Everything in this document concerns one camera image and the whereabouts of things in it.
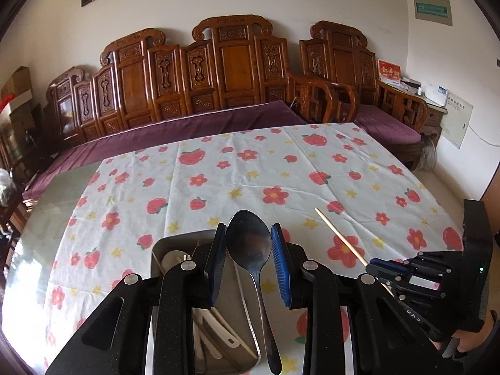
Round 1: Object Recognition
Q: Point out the person's right hand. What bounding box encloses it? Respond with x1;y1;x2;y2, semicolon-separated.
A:
433;310;499;367

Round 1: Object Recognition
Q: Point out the stainless steel spoon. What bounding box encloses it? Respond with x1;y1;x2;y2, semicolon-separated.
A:
226;210;282;374

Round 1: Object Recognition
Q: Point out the strawberry flower tablecloth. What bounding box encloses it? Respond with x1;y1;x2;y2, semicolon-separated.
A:
45;124;463;373

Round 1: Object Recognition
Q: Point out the white wall distribution panel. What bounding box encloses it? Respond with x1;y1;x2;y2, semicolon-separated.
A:
441;91;474;149

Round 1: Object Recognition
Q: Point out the purple armchair cushion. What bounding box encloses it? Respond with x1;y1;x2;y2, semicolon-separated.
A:
354;105;421;146

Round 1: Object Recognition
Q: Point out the metal rectangular tray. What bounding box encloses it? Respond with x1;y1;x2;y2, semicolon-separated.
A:
151;229;261;374

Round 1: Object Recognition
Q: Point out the carved wooden sofa bench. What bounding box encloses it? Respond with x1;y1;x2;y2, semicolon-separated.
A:
43;14;339;151

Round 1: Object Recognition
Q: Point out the red gift box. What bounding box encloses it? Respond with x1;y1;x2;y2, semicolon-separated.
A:
377;59;402;84

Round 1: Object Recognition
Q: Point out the purple bench cushion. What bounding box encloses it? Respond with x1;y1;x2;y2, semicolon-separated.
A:
23;101;306;200

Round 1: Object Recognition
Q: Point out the wooden chopstick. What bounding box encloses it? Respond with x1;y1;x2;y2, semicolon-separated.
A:
314;201;398;278
152;252;165;276
210;307;258;360

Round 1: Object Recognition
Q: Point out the carved wooden armchair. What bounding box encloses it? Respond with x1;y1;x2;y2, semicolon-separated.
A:
299;20;428;132

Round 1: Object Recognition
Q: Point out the white telephone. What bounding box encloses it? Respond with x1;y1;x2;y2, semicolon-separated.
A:
424;84;448;108

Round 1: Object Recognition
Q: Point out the wooden side table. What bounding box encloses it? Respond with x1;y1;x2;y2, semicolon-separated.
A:
420;104;448;147

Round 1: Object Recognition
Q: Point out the green wall panel box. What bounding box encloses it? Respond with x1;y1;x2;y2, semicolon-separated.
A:
413;0;453;26

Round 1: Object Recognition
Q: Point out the stainless steel fork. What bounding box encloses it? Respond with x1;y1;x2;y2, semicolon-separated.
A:
192;308;206;374

